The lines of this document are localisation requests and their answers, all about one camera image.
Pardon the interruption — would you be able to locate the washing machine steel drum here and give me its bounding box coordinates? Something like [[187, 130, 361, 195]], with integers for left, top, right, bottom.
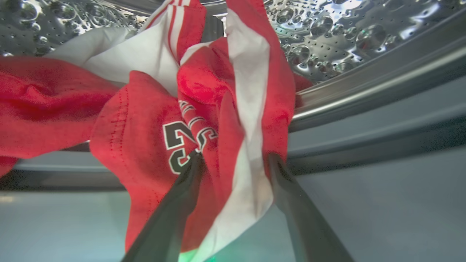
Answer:
[[0, 0, 466, 133]]

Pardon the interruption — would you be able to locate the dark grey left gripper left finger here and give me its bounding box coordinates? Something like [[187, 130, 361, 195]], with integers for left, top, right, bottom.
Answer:
[[121, 153, 206, 262]]

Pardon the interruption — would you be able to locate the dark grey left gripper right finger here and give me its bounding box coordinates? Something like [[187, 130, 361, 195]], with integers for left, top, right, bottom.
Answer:
[[269, 153, 355, 262]]

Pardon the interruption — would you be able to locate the white front-load washing machine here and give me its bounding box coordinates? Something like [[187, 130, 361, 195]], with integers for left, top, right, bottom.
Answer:
[[0, 146, 466, 262]]

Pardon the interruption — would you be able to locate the red and white jersey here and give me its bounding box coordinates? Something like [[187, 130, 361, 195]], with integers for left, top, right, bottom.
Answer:
[[0, 0, 313, 262]]

